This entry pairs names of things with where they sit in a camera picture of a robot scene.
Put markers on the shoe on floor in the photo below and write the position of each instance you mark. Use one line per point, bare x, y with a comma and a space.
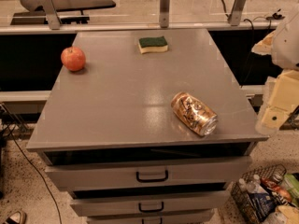
18, 217

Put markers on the orange soda can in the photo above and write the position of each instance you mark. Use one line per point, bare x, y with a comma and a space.
196, 115

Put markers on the red snack bag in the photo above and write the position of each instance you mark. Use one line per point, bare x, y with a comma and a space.
276, 188

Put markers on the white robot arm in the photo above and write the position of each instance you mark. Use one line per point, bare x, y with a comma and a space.
285, 43

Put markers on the red apple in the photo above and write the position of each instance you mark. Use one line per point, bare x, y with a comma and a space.
73, 58

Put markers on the wire basket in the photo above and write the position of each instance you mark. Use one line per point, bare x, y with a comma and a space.
256, 207

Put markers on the green snack bag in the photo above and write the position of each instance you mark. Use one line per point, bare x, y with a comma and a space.
291, 184

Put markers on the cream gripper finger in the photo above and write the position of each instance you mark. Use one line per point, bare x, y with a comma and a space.
280, 99

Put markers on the green yellow sponge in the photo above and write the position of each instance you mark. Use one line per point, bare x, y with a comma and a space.
152, 44

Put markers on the grey drawer cabinet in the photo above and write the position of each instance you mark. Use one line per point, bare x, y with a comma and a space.
110, 138

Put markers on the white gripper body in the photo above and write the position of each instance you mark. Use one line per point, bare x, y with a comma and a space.
289, 46

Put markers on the clear plastic bottle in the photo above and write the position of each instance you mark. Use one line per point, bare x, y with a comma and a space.
251, 186

